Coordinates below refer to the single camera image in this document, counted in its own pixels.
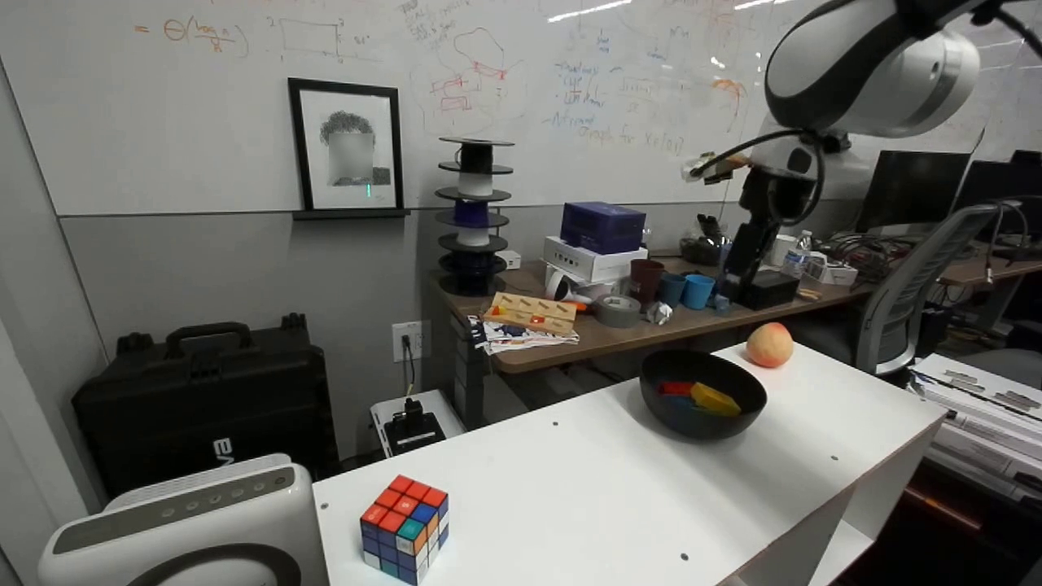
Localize black bowl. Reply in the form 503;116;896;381
636;349;770;447

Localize wooden desk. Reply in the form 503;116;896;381
437;255;1042;431

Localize white cardboard box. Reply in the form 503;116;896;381
541;236;650;294

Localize grey office chair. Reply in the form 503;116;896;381
852;199;1035;377

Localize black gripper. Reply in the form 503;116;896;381
722;166;806;290

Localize rubik's cube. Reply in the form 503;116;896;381
355;471;453;586

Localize brown mug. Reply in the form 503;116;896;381
628;258;672;302

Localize white air purifier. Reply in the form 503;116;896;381
37;453;324;586

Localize white charger with black device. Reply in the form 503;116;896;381
369;386;464;459

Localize black framed picture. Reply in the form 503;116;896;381
284;75;409;220

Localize printed papers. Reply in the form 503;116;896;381
474;319;583;357

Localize white wall outlet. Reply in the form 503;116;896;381
388;319;426;364

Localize grey tape roll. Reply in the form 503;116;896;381
591;294;649;330

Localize black computer monitor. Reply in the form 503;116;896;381
857;148;1042;238

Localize small black tray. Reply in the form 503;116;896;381
725;271;804;312

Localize colourful wooden game board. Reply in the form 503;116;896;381
477;290;583;341

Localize blue cups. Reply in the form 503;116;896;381
660;271;720;312

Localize white stacked panels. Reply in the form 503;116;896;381
907;353;1042;482

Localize peach coloured ball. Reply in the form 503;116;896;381
742;319;796;371

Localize black hard carrying case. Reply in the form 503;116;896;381
68;312;343;504

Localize stack of filament spools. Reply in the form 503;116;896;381
433;134;522;300

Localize dark blue box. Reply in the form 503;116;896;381
558;199;649;258

